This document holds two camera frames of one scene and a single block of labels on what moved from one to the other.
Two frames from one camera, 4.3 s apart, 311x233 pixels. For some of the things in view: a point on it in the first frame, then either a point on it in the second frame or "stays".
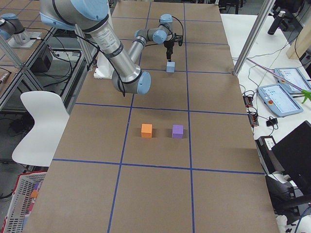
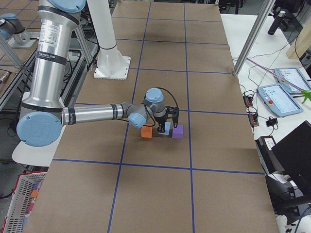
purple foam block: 178,131 stays
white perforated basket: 21,198 stays
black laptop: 293,152 stays
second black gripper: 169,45 to 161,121
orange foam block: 146,130 stays
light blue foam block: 170,66 to 167,127
